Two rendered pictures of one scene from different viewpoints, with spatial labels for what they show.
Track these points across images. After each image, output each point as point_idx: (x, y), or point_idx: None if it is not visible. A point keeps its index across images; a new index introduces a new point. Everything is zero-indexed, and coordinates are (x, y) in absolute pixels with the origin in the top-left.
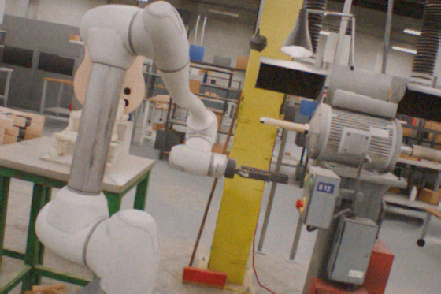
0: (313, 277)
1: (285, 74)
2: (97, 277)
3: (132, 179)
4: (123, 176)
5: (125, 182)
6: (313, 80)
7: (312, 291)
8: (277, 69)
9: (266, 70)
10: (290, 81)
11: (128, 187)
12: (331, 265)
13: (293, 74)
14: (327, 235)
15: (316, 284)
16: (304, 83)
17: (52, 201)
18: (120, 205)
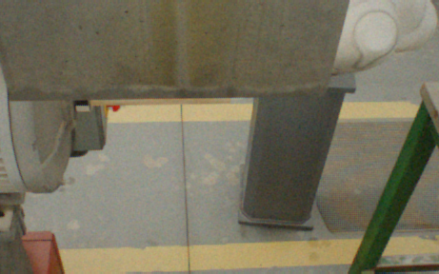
0: (44, 271)
1: (190, 15)
2: (353, 77)
3: None
4: None
5: (432, 100)
6: (27, 19)
7: (53, 258)
8: (240, 0)
9: (298, 14)
10: (152, 42)
11: None
12: (21, 216)
13: (146, 8)
14: (17, 227)
15: (49, 244)
16: (76, 41)
17: (429, 1)
18: (419, 126)
